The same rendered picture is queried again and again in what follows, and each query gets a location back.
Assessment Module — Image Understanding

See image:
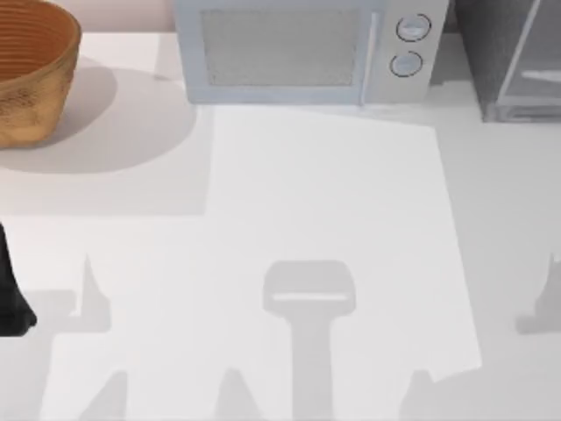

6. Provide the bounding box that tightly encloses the microwave oven door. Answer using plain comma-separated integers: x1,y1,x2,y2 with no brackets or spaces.
171,0,381,106

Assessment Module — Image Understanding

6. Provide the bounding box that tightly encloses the microwave knob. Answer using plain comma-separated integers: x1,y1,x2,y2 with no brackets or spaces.
388,49,424,79
394,12,432,44

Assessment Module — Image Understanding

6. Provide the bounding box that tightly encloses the pale microwave oven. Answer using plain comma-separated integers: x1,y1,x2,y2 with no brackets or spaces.
169,0,451,107

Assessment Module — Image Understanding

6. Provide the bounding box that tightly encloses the brown woven basket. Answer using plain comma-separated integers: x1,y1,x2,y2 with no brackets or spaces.
0,0,83,149

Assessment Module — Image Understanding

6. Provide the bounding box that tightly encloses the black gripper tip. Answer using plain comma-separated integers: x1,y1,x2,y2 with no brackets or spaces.
0,223,38,338

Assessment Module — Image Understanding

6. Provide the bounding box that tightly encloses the microwave door handle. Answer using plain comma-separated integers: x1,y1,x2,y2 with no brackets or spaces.
359,11,379,106

